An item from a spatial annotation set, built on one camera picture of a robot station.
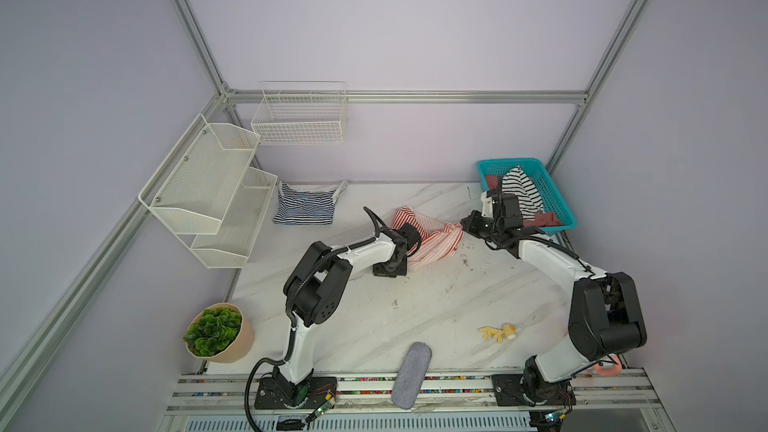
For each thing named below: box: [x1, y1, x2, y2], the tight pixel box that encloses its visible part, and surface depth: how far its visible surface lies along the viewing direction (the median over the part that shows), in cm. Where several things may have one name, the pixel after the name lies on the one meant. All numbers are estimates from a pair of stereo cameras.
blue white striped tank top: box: [273, 180, 349, 225], surface depth 113 cm
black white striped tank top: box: [502, 165, 543, 221], surface depth 115 cm
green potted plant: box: [183, 303, 255, 363], surface depth 74 cm
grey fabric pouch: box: [392, 342, 432, 410], surface depth 76 cm
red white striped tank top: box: [391, 206, 464, 269], surface depth 95 cm
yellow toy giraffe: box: [479, 323, 517, 344], surface depth 83 cm
